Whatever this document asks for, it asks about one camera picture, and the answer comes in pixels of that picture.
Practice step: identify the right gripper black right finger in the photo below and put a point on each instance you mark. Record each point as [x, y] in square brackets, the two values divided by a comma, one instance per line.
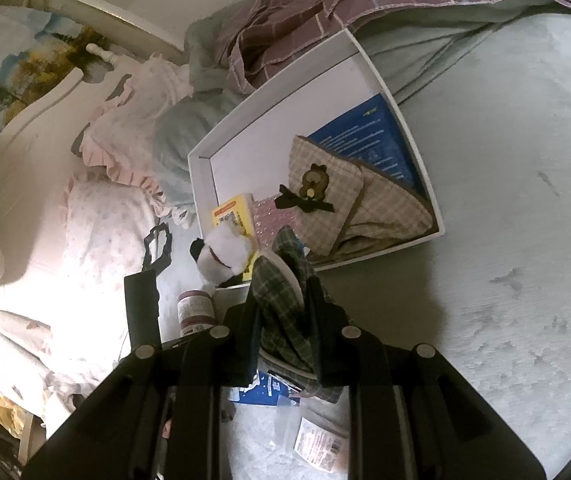
[411, 413]

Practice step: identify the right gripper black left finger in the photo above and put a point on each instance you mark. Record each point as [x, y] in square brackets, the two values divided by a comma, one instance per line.
[159, 412]

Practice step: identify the white plush dog toy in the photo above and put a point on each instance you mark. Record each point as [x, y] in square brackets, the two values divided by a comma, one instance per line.
[224, 254]

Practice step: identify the clear plastic label bag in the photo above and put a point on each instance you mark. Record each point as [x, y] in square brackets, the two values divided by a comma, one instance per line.
[310, 437]

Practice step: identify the yellow sponge pack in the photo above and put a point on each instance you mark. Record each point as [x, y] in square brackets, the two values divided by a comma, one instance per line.
[239, 212]

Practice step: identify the grey plaid slipper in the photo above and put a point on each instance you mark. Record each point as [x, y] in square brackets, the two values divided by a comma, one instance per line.
[279, 281]

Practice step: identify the pink sparkly scrub sponge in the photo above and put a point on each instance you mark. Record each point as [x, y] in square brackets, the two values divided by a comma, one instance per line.
[269, 220]

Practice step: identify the white cardboard box tray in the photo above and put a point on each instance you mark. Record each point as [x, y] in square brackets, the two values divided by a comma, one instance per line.
[249, 150]

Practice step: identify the dark blue printed packet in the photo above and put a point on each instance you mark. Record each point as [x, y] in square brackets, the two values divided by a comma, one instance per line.
[370, 133]

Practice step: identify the maroon bottle with white cap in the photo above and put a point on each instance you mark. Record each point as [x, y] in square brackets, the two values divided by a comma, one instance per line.
[195, 312]

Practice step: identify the white floral pillow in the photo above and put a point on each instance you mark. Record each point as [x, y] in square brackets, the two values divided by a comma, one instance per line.
[67, 243]

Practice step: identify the blue eye mask packet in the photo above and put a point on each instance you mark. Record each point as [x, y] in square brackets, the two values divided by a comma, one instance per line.
[265, 390]

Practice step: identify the pink ruffled pillow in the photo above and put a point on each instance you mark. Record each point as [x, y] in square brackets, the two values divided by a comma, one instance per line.
[119, 136]

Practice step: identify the white bed headboard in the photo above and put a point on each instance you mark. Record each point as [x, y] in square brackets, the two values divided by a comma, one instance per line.
[36, 161]

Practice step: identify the landscape painting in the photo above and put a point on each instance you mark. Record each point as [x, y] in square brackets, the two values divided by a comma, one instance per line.
[38, 49]

